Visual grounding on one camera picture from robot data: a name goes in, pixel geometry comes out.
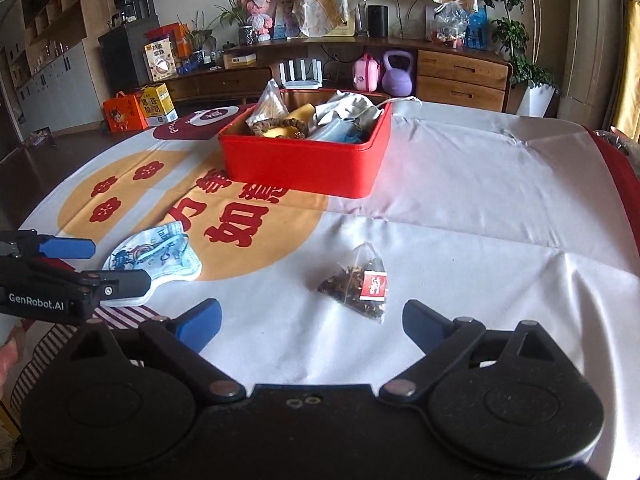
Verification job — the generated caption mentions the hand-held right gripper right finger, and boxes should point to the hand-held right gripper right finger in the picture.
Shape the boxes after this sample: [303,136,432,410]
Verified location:
[380,300,563,403]

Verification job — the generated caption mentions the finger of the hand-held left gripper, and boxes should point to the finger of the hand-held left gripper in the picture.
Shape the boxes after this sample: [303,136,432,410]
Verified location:
[0,230,96,260]
[75,269,153,306]

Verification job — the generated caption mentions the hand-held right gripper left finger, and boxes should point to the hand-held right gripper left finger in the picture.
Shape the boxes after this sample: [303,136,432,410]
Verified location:
[65,298,247,402]

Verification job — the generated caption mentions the blue printed face mask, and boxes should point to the blue printed face mask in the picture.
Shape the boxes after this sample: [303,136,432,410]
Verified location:
[102,221,202,307]

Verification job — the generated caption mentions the clear pyramid tea bag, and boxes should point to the clear pyramid tea bag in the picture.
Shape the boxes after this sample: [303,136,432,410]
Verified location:
[317,241,388,323]

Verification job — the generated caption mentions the red tin box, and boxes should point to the red tin box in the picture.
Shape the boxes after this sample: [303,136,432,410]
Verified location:
[218,87,392,199]

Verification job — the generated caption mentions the brown bead bracelet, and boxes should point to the brown bead bracelet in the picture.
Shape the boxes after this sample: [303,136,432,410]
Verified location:
[252,117,308,139]

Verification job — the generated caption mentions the clear cotton swab pack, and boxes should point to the clear cotton swab pack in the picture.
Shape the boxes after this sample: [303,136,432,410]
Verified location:
[307,116,351,142]

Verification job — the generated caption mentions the yellow cloth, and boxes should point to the yellow cloth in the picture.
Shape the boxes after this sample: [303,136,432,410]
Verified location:
[265,103,317,139]

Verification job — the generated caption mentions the person's left hand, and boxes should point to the person's left hand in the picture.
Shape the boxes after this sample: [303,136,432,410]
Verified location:
[0,327,26,401]

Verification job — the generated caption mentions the red striped cloth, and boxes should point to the red striped cloth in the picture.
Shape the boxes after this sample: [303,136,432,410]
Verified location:
[10,305,151,411]

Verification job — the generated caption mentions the orange gift box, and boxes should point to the orange gift box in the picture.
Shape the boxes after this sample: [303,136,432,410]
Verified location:
[102,91,150,133]

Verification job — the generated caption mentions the printed white tablecloth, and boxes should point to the printed white tablecloth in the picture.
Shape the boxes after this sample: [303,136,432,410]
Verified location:
[10,97,640,480]

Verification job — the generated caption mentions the yellow and white carton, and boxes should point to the yellow and white carton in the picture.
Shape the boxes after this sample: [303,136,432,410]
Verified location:
[137,83,176,127]

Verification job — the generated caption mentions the blue cloth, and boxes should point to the blue cloth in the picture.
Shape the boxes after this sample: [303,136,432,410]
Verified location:
[340,120,373,143]

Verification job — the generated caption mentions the black low cabinet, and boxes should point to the black low cabinet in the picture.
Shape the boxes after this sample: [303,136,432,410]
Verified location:
[97,15,161,88]

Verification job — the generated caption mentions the printed cardboard box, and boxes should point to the printed cardboard box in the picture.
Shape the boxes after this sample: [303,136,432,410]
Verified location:
[144,37,178,82]

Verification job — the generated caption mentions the purple kettlebell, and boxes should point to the purple kettlebell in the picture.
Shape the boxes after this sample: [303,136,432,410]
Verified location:
[381,50,415,97]

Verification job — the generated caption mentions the white plant pot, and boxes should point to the white plant pot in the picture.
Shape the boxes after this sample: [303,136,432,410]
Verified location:
[515,82,558,118]

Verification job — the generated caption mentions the wooden sideboard cabinet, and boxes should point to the wooden sideboard cabinet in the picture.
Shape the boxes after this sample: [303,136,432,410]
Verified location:
[165,35,513,113]

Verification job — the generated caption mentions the black coffee machine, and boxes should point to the black coffee machine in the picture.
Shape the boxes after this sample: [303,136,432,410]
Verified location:
[112,0,153,26]

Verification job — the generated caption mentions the pink toy backpack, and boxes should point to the pink toy backpack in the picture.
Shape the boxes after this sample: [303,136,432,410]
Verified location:
[352,53,383,92]

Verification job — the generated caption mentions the white router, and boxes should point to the white router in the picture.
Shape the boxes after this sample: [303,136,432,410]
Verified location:
[277,58,323,90]

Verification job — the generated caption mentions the small potted plant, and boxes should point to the small potted plant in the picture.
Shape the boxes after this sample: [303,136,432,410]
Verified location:
[215,0,256,46]

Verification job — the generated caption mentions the blue plastic item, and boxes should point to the blue plastic item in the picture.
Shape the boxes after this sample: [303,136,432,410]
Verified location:
[467,7,490,51]

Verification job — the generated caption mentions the clear plastic bag of trinkets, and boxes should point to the clear plastic bag of trinkets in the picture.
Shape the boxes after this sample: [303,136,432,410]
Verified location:
[432,1,471,48]

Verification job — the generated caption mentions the tall green indoor tree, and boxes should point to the tall green indoor tree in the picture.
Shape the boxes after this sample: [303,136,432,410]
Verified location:
[477,0,566,91]

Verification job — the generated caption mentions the pink plush doll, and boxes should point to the pink plush doll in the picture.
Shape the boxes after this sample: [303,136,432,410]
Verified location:
[241,0,275,43]

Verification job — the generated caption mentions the black cylinder speaker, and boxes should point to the black cylinder speaker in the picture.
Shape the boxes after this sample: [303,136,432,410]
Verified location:
[367,5,389,38]

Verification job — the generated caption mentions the cream fan-shaped ornament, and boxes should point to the cream fan-shaped ornament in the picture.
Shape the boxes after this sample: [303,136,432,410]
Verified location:
[357,0,438,38]

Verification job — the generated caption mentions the yellow curtain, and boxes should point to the yellow curtain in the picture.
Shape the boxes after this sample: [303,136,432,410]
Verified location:
[612,0,640,143]

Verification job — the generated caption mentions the wall shelving unit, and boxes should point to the wall shelving unit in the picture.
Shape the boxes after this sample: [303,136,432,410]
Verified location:
[0,0,108,136]

